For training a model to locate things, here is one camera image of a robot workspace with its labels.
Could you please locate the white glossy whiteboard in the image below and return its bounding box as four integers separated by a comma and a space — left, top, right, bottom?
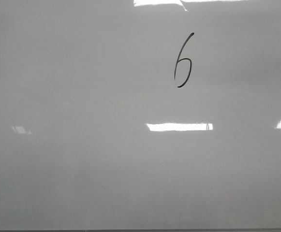
0, 0, 281, 230

